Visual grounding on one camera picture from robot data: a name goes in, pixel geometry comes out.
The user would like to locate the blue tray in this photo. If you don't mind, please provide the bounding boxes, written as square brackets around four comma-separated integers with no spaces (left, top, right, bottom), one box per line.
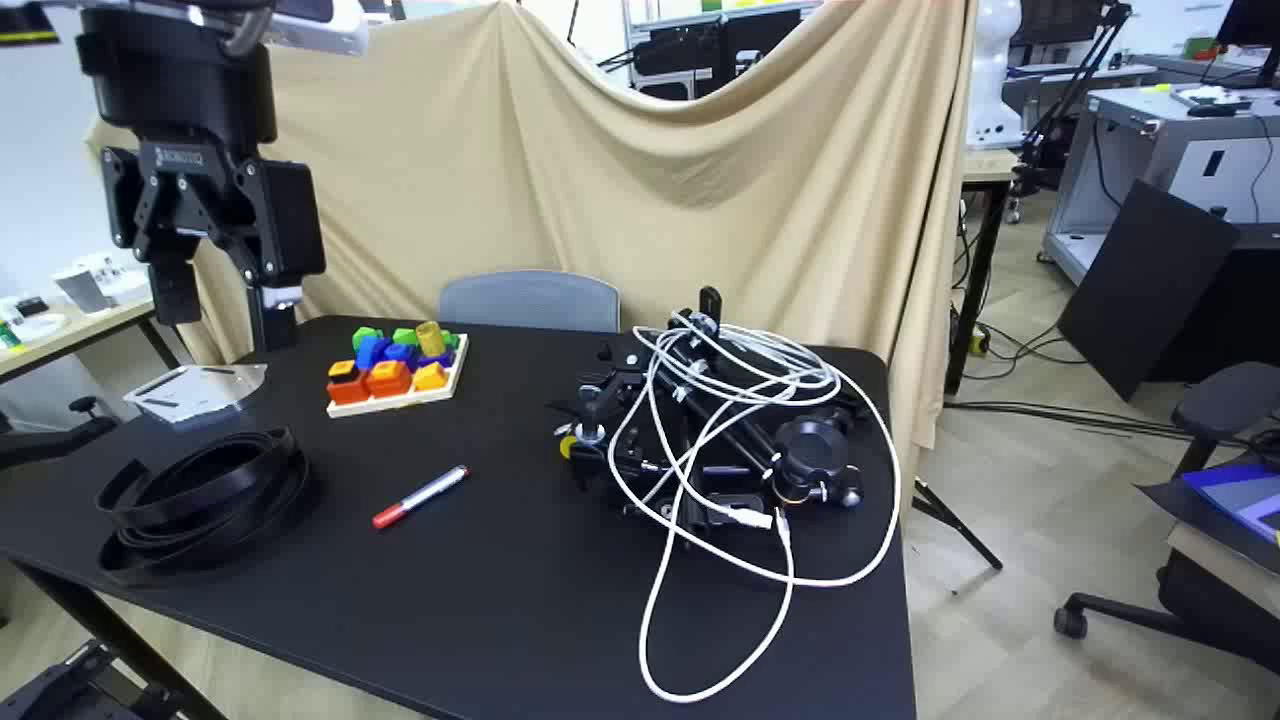
[1140,457,1280,549]

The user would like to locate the black chair armrest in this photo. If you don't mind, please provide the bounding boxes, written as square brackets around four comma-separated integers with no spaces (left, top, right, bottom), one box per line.
[0,392,129,470]

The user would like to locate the slotted metal plate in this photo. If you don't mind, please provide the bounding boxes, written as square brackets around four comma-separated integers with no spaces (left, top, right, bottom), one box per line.
[121,359,273,429]

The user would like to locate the black monitor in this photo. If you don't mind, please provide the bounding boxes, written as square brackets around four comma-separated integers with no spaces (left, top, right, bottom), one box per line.
[1218,0,1280,52]

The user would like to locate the grey metal cabinet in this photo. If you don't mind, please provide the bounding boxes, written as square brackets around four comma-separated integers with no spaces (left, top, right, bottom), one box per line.
[1037,82,1280,291]

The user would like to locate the black tripod leg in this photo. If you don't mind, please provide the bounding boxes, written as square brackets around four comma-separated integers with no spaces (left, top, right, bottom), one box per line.
[907,477,1008,576]

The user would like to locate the light wooden side desk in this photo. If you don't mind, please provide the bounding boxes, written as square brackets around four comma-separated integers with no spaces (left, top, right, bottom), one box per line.
[0,297,161,392]

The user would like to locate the small white box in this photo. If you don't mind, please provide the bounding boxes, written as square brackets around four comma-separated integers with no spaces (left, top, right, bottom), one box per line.
[51,257,129,320]

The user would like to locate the orange puzzle block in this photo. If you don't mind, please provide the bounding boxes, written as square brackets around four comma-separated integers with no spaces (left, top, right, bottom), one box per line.
[366,354,418,400]

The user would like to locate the black coiled hose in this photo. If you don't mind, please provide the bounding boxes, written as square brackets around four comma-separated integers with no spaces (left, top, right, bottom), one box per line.
[92,418,325,581]

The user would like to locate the yellow cylinder puzzle block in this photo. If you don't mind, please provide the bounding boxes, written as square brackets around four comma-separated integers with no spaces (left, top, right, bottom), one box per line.
[411,316,454,363]

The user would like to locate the white machine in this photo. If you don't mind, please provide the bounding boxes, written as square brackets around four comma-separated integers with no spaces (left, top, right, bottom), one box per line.
[965,0,1032,151]

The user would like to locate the dark background workbench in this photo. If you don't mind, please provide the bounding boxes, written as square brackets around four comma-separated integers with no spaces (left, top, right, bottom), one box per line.
[595,0,812,104]

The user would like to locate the black office chair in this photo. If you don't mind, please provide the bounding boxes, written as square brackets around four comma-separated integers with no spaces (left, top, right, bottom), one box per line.
[1051,354,1280,674]

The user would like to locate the black camera mount pile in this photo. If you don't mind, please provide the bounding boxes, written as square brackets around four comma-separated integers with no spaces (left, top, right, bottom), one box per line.
[549,336,869,540]

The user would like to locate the wooden shape puzzle board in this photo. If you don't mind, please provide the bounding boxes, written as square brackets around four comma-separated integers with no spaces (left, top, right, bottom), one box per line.
[325,326,476,423]

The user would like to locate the wooden desk with black legs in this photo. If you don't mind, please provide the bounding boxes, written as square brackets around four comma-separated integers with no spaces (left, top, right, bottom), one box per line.
[939,143,1026,400]

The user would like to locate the black floor cables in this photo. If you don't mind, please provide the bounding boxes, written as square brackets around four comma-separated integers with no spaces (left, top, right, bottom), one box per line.
[939,316,1194,441]

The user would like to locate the long white cable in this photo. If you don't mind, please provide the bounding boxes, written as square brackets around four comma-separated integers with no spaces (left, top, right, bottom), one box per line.
[605,308,907,709]

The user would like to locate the white marker with red cap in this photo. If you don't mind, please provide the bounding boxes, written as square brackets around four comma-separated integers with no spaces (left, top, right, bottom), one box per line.
[367,459,471,535]

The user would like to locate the Franka gripper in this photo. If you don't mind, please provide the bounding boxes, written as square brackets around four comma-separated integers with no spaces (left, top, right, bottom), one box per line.
[96,138,327,354]

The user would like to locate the black leaning panel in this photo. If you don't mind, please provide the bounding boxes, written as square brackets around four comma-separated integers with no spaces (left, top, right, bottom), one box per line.
[1058,181,1246,405]

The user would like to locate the beige cloth backdrop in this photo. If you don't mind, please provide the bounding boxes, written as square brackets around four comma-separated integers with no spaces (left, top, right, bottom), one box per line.
[86,0,983,468]

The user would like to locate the dark object under table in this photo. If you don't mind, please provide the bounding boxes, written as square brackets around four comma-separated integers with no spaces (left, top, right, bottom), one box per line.
[0,635,180,720]

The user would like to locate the grey chair backrest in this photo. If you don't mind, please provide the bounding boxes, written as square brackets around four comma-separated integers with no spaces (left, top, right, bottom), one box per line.
[435,267,628,336]

